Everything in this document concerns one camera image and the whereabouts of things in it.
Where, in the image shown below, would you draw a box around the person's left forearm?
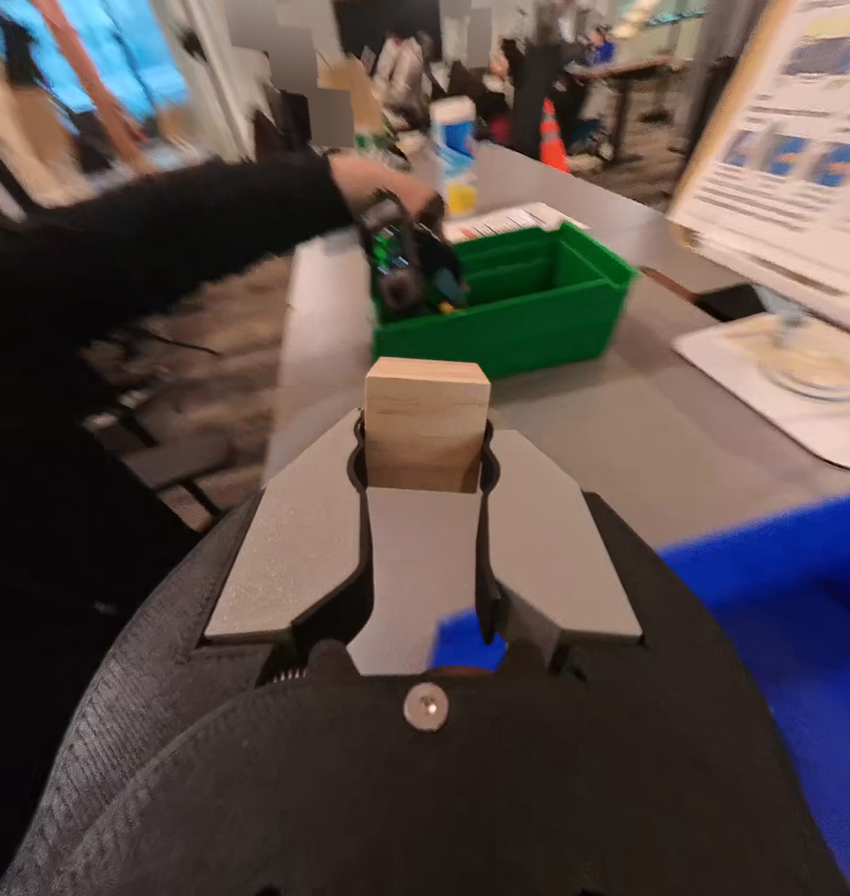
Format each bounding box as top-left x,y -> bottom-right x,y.
0,153 -> 356,435

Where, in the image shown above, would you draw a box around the green plastic bin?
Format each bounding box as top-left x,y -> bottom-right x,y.
370,221 -> 639,382

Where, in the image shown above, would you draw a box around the diagonal support beam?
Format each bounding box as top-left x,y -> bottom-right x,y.
33,0 -> 156,172

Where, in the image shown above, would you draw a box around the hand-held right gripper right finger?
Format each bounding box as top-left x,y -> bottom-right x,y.
474,418 -> 644,672

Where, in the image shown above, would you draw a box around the wipes canister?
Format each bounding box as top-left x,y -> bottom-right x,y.
428,97 -> 481,217

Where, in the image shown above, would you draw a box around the person's left hand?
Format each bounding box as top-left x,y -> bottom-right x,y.
329,154 -> 446,239

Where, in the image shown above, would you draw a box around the orange traffic cone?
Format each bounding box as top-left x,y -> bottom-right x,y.
539,98 -> 571,175

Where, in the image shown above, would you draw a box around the wooden-top standing desk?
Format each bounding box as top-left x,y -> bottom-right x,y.
568,57 -> 678,165

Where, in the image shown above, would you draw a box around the blue plastic bin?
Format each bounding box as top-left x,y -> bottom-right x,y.
428,486 -> 850,896

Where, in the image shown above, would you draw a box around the person's torso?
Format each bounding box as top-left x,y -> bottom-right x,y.
0,420 -> 209,896

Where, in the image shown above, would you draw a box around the black desk cable cover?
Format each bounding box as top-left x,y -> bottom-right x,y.
698,283 -> 769,323

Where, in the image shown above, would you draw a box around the medium natural wooden cube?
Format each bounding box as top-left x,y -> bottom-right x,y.
363,356 -> 492,494

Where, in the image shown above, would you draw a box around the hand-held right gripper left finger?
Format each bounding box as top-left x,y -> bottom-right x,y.
202,408 -> 375,648

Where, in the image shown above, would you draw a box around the small wooden document stand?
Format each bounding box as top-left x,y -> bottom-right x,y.
318,57 -> 391,151

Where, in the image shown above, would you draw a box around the white paper sheets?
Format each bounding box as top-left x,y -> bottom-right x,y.
442,202 -> 594,244

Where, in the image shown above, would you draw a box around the printed instruction sheet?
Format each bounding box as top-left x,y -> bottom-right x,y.
670,0 -> 850,295

